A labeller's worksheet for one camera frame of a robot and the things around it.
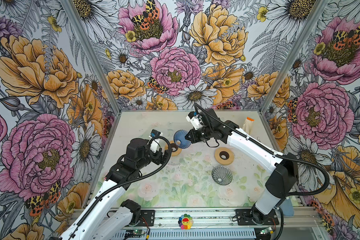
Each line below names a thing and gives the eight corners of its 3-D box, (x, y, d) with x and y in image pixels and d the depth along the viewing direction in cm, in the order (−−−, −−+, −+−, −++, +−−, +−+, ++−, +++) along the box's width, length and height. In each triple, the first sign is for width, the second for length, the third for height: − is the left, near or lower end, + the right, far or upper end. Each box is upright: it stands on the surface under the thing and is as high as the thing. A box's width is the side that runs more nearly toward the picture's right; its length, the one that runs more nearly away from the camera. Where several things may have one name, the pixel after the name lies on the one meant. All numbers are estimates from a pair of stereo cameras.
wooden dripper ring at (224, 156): (215, 164, 95) (216, 162, 93) (213, 149, 102) (214, 147, 100) (234, 164, 95) (235, 162, 93) (231, 149, 102) (232, 147, 100)
